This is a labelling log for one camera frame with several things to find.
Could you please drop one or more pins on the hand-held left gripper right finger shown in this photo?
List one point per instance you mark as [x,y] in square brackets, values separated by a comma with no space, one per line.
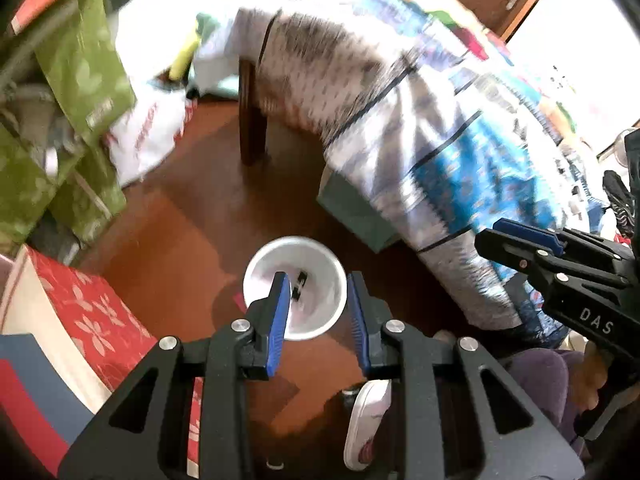
[357,320]

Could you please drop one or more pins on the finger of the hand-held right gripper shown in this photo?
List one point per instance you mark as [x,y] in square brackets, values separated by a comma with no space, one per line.
[505,252]
[530,235]

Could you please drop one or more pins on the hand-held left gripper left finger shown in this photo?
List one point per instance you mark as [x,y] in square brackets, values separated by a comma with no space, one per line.
[280,320]

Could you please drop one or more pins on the person's right hand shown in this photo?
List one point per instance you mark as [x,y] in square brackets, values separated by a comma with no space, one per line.
[592,370]

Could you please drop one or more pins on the small black object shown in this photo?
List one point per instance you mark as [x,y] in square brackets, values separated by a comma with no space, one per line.
[300,285]

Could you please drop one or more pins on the purple cloth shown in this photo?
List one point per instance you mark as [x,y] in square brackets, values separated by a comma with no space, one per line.
[540,380]

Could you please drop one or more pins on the black striped clothing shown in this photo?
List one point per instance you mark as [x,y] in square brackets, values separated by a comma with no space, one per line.
[617,200]

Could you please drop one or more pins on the white slipper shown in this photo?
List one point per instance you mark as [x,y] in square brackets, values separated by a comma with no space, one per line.
[367,425]

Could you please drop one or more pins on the teal box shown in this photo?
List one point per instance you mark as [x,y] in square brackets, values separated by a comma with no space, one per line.
[350,210]

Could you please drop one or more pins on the blue patterned bedsheet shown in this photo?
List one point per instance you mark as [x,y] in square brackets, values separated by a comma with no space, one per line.
[400,135]

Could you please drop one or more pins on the red floral box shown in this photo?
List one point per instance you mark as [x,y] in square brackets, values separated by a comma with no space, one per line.
[95,320]

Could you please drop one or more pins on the colourful patchwork blanket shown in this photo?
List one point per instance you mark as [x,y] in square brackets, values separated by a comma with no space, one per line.
[480,45]

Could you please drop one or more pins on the dark wooden bed leg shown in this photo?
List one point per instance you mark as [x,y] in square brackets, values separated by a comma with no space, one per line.
[251,115]

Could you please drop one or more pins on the white plastic bag red print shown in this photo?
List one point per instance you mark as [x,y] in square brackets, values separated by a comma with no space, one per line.
[150,130]

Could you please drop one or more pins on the grey and red box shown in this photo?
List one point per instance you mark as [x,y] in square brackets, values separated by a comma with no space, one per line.
[35,390]

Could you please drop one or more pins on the light blue cloth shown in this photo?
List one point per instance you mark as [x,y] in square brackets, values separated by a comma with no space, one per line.
[217,60]

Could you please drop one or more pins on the green floral bag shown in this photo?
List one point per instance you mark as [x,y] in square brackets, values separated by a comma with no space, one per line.
[90,75]
[30,185]

